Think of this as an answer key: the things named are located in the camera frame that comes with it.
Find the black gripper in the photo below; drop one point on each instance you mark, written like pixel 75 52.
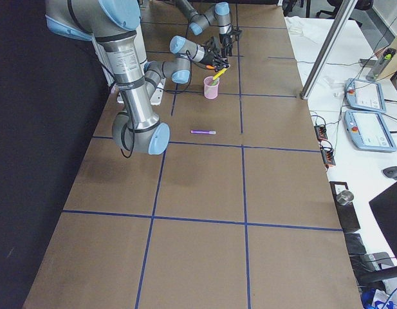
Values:
pixel 224 38
pixel 210 57

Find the yellow highlighter pen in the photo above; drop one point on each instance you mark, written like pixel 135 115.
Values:
pixel 219 73

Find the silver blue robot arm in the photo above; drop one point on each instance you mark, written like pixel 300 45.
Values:
pixel 217 14
pixel 114 25

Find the pink mesh pen holder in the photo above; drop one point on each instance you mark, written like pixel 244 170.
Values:
pixel 210 92

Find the purple highlighter pen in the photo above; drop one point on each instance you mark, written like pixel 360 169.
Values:
pixel 202 132

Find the white cloth on desk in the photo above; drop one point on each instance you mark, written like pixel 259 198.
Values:
pixel 306 38

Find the orange black power strip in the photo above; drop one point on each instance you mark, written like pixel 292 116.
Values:
pixel 327 153
pixel 321 132

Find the far blue teach pendant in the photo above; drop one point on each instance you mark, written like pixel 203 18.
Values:
pixel 365 95

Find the blue teach pendant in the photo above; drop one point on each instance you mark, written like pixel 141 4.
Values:
pixel 368 131
pixel 365 95

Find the near blue teach pendant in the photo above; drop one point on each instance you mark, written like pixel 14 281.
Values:
pixel 368 131

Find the steel cylinder weight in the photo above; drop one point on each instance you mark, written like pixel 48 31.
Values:
pixel 344 197

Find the black box under cylinder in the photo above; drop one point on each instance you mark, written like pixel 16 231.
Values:
pixel 346 213

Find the black computer mouse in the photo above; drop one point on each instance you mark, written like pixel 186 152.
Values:
pixel 390 172

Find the black monitor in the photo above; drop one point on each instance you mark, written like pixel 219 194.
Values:
pixel 384 209

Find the aluminium frame post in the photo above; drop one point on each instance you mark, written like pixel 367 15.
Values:
pixel 341 18

